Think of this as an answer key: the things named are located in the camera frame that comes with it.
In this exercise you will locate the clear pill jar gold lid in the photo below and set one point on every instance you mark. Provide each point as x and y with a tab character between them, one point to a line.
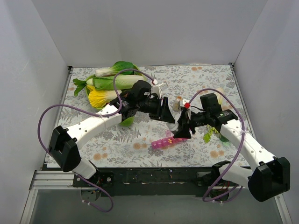
176	103

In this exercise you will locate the white radish with leaves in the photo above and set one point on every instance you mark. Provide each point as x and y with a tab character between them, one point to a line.
80	85

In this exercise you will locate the bok choy toy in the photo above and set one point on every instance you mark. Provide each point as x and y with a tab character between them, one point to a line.
117	67

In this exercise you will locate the black base frame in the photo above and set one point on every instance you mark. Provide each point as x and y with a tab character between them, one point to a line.
149	181

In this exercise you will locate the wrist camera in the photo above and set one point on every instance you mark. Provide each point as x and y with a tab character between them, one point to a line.
184	103
159	88

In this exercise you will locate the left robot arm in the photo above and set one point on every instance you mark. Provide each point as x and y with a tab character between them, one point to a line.
65	143

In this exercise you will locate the green glass bottle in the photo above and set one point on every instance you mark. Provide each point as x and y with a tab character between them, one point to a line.
223	139

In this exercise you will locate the yellow cabbage toy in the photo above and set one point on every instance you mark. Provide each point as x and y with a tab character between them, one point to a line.
99	98

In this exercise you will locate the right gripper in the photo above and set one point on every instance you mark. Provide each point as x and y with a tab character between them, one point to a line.
187	120

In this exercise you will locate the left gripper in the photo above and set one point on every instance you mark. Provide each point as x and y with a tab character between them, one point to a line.
161	108

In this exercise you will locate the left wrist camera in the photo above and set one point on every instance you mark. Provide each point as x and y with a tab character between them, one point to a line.
159	88

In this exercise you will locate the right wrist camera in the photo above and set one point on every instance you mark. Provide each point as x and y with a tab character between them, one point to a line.
184	103

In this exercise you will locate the white pill bottle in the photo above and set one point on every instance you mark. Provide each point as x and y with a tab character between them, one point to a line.
173	127

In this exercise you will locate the celery stalk toy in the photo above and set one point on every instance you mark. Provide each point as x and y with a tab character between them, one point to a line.
211	130

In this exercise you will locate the green round cabbage toy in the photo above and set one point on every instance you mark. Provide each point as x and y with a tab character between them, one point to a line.
127	122

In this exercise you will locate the napa cabbage toy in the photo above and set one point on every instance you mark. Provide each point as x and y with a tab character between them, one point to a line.
122	82

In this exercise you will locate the pink weekly pill organizer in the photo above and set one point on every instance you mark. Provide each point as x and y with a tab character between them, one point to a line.
167	141

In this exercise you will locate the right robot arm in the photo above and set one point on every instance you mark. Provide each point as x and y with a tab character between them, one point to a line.
268	175

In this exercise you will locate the green plastic basket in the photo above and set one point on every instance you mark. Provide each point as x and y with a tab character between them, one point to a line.
90	88

